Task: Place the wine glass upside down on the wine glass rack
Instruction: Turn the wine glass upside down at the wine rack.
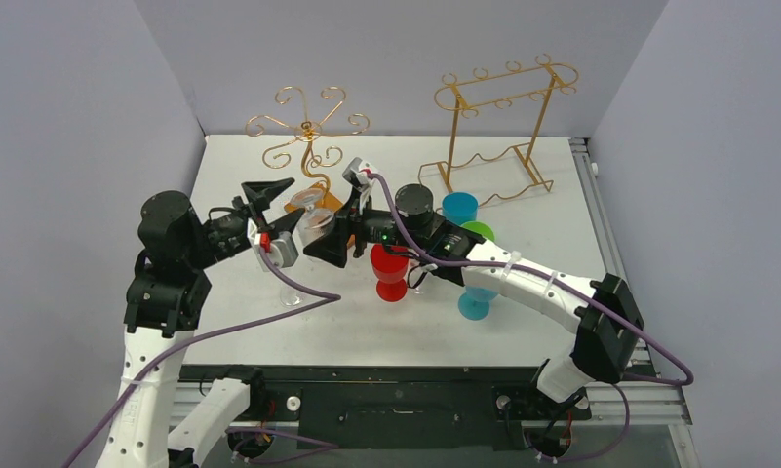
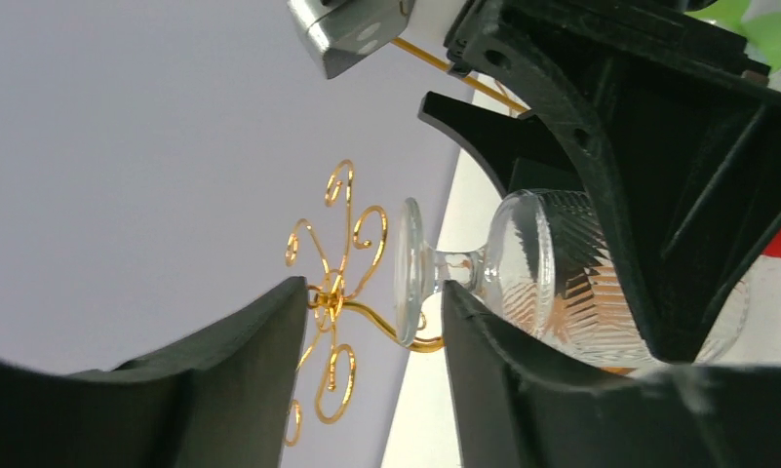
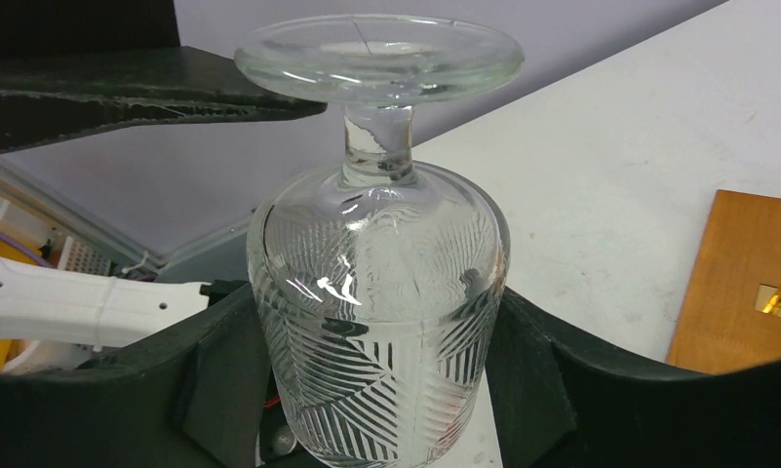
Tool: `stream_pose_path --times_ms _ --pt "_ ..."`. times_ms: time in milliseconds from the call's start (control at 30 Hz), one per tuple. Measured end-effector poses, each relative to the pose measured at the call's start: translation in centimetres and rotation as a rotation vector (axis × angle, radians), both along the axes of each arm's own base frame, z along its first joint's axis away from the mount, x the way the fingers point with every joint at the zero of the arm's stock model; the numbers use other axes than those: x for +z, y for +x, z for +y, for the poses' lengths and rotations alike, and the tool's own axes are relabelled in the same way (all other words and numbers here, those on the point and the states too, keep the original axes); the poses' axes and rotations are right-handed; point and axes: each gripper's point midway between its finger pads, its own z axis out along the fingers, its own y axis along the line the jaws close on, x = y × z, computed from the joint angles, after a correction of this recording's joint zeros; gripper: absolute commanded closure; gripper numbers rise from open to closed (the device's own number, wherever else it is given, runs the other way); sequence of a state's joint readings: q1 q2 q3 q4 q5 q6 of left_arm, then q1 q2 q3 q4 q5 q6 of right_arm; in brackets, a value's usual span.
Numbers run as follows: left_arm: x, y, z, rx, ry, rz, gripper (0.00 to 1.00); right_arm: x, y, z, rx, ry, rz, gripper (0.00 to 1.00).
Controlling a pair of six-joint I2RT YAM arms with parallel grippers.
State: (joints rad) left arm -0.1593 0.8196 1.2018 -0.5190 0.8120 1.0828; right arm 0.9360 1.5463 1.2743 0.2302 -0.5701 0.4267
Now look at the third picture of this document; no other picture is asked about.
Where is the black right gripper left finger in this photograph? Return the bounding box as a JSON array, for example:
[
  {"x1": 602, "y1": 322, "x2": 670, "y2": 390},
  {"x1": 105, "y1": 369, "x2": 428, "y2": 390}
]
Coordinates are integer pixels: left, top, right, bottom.
[{"x1": 0, "y1": 285, "x2": 270, "y2": 467}]

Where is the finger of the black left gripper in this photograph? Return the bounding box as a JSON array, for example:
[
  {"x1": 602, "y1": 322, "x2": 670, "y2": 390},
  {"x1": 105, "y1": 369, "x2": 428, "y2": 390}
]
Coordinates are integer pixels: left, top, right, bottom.
[{"x1": 0, "y1": 47, "x2": 327, "y2": 155}]

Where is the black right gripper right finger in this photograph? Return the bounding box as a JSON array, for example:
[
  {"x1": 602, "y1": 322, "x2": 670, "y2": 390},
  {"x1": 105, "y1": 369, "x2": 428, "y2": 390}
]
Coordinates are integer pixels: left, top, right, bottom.
[{"x1": 486, "y1": 291, "x2": 781, "y2": 467}]

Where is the patterned clear glass goblet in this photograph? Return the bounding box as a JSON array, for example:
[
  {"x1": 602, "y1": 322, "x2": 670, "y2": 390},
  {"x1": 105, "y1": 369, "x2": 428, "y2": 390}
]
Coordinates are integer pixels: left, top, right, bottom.
[{"x1": 234, "y1": 14, "x2": 525, "y2": 467}]

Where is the gold spiral rack wooden base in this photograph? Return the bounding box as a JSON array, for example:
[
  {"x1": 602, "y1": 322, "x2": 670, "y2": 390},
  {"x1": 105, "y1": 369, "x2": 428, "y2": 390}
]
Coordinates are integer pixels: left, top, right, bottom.
[{"x1": 666, "y1": 190, "x2": 781, "y2": 374}]

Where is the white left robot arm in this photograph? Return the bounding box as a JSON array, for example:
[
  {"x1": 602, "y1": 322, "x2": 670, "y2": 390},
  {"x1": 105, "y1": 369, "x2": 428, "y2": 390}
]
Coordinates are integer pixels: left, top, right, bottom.
[{"x1": 0, "y1": 47, "x2": 324, "y2": 347}]

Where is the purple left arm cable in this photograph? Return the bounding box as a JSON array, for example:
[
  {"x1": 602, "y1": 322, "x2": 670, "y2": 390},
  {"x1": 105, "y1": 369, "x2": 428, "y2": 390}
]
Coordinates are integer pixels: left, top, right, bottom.
[{"x1": 0, "y1": 217, "x2": 56, "y2": 269}]

